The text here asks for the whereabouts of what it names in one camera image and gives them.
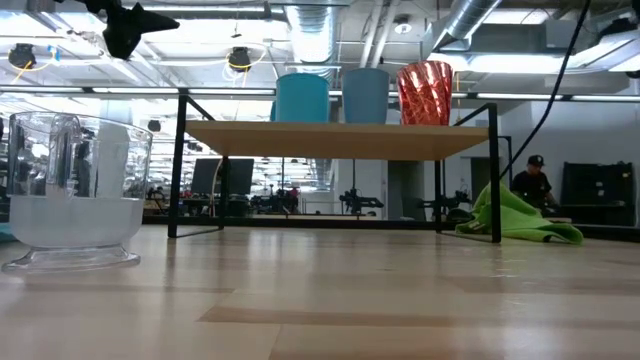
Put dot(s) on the green cloth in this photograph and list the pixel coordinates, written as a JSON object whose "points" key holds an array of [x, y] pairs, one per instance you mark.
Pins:
{"points": [[520, 220]]}

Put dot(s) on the silver ventilation duct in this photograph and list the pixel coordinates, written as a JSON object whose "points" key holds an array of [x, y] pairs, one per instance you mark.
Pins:
{"points": [[465, 20], [312, 40]]}

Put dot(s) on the red ribbed plastic cup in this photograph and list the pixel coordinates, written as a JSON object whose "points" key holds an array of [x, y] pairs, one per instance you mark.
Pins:
{"points": [[425, 95]]}

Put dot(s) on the black ceiling-mounted device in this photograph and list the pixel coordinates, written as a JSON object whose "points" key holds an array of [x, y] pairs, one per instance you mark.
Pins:
{"points": [[21, 55], [239, 59]]}

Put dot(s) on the clear glass mug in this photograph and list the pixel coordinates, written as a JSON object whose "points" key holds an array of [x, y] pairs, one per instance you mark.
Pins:
{"points": [[75, 220]]}

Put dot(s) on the pale blue plastic cup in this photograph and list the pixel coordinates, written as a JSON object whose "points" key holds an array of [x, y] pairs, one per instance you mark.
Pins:
{"points": [[366, 97]]}

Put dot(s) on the wooden shelf with black frame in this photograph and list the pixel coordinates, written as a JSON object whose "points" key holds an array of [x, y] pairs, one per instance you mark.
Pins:
{"points": [[330, 140]]}

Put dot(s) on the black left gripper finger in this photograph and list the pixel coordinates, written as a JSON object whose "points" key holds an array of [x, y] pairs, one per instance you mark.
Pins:
{"points": [[120, 42], [155, 21]]}

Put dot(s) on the dark computer monitor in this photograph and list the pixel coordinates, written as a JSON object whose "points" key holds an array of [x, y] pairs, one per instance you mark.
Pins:
{"points": [[235, 177]]}

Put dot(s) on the person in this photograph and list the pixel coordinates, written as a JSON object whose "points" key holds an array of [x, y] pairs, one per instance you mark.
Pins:
{"points": [[532, 187]]}

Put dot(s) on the black cabinet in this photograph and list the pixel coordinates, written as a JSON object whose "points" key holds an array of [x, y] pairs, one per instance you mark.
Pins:
{"points": [[597, 192]]}

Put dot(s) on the teal cloth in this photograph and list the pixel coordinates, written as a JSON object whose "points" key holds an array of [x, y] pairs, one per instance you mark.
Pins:
{"points": [[6, 233]]}

